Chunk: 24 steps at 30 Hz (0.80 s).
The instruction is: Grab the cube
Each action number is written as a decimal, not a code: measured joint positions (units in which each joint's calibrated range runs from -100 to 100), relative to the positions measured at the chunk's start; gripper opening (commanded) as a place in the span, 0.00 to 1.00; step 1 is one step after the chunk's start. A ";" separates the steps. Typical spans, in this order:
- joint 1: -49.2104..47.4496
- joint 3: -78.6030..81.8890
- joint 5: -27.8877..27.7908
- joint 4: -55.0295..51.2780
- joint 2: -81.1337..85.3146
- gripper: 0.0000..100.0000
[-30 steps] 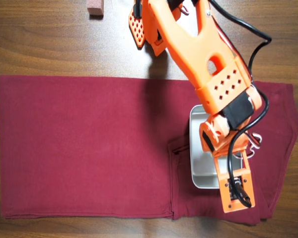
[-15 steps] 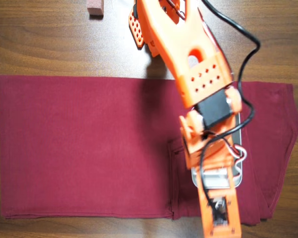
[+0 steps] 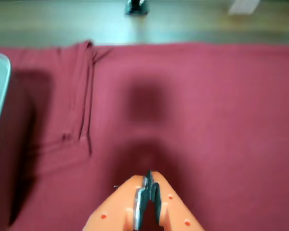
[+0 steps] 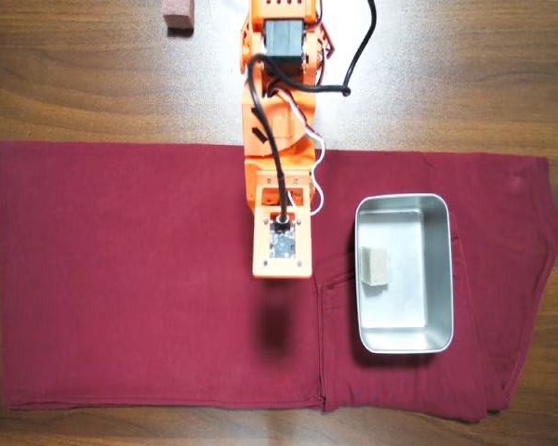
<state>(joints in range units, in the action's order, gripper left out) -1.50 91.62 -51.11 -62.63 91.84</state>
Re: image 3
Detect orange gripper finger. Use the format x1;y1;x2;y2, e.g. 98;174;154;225
83;170;152;231
149;170;206;231

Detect dark red cloth trousers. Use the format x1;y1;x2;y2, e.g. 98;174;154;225
0;40;289;231

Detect black stand base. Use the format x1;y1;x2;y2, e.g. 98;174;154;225
124;0;150;16

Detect white paper sheet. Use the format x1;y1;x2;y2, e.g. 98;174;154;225
227;0;262;15

